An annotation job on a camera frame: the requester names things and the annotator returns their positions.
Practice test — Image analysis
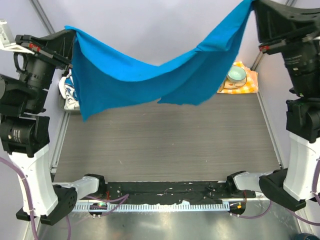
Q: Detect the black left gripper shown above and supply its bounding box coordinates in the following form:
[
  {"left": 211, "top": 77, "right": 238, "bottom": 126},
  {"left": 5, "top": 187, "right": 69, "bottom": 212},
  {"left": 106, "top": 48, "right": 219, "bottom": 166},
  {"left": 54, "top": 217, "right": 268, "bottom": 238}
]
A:
[{"left": 17, "top": 26, "right": 80, "bottom": 108}]

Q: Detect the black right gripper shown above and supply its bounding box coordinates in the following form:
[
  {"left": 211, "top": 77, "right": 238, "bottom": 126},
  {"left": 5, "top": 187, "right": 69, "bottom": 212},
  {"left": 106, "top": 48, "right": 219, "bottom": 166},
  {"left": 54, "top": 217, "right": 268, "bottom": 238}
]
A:
[{"left": 249, "top": 0, "right": 320, "bottom": 95}]

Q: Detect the white flower print t shirt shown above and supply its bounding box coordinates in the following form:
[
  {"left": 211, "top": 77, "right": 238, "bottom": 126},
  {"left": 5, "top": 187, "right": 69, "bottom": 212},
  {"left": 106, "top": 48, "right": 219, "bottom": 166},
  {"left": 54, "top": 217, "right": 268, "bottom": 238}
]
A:
[{"left": 58, "top": 69, "right": 80, "bottom": 112}]

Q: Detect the dark grey plastic basket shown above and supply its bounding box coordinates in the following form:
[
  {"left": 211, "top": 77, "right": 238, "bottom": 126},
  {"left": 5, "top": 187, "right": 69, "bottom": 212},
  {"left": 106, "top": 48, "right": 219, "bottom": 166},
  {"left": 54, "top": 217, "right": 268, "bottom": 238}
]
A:
[{"left": 58, "top": 96, "right": 81, "bottom": 115}]

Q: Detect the light blue ceramic bowl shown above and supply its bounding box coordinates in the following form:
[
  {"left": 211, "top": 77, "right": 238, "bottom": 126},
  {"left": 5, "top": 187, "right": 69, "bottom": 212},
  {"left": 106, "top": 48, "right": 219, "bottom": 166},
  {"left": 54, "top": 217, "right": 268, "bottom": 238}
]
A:
[{"left": 226, "top": 65, "right": 247, "bottom": 83}]

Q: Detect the orange checkered cloth napkin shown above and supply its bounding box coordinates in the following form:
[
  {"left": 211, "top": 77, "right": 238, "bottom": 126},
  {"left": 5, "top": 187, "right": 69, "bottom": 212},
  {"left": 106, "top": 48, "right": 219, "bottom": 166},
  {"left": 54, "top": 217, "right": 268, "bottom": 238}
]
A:
[{"left": 217, "top": 61, "right": 259, "bottom": 94}]

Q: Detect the blue t shirt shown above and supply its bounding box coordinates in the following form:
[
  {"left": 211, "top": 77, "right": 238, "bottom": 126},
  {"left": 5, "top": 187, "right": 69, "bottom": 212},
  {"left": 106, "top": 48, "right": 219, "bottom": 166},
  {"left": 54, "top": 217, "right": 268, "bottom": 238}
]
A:
[{"left": 71, "top": 0, "right": 253, "bottom": 120}]

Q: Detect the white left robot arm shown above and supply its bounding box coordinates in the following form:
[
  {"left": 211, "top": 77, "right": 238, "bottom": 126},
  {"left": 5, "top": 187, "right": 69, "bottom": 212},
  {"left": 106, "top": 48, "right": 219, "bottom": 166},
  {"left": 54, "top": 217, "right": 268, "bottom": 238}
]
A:
[{"left": 0, "top": 27, "right": 107, "bottom": 226}]

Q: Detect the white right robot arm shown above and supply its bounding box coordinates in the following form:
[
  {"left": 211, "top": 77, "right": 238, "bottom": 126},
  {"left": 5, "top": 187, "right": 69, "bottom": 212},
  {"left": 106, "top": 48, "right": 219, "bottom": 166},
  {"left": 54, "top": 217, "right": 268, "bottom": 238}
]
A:
[{"left": 225, "top": 0, "right": 320, "bottom": 212}]

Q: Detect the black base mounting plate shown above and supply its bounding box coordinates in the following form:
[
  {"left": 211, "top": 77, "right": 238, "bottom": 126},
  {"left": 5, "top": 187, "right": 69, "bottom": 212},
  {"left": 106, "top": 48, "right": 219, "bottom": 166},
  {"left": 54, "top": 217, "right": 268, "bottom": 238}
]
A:
[{"left": 88, "top": 181, "right": 256, "bottom": 205}]

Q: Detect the dark blue round object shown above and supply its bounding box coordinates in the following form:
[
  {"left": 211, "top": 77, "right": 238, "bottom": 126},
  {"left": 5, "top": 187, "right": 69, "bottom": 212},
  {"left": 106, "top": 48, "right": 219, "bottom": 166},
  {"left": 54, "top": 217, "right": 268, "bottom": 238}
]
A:
[{"left": 294, "top": 233, "right": 320, "bottom": 240}]

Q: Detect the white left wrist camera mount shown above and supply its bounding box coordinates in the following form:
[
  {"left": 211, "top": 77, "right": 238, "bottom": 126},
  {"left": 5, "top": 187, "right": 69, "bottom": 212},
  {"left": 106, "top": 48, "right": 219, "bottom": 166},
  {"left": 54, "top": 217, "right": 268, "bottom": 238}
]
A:
[{"left": 0, "top": 19, "right": 33, "bottom": 54}]

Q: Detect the white slotted cable duct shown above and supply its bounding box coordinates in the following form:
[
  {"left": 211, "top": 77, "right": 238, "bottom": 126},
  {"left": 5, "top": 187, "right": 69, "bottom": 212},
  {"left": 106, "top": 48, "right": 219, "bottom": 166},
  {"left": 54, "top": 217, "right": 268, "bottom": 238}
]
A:
[{"left": 72, "top": 200, "right": 230, "bottom": 213}]

